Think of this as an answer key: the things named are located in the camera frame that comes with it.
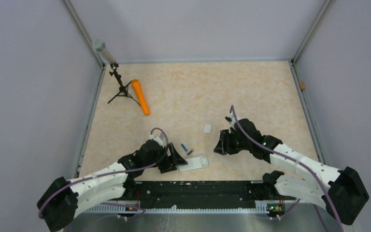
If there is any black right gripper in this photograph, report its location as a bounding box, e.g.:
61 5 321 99
214 129 252 155

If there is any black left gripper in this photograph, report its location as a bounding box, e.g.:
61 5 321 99
144 143 187 174

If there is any white battery cover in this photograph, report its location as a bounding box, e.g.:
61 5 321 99
203 124 212 133

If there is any white remote control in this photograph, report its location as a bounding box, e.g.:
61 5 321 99
178 156 209 172

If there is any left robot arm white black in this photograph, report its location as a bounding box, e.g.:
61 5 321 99
37 140 188 232

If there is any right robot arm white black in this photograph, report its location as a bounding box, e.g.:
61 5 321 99
214 115 370 225

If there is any black mini tripod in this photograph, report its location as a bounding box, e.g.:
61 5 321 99
107 63 140 105

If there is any small cork piece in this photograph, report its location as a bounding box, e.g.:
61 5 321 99
298 81 306 91

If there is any grey tube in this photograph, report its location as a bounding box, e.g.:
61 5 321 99
92 39 116 64

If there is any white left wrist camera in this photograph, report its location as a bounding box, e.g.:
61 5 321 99
150 133 168 147

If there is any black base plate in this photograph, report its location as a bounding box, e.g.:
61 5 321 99
132 181 292 209

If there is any white cable duct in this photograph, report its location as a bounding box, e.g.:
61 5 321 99
85 203 269 215

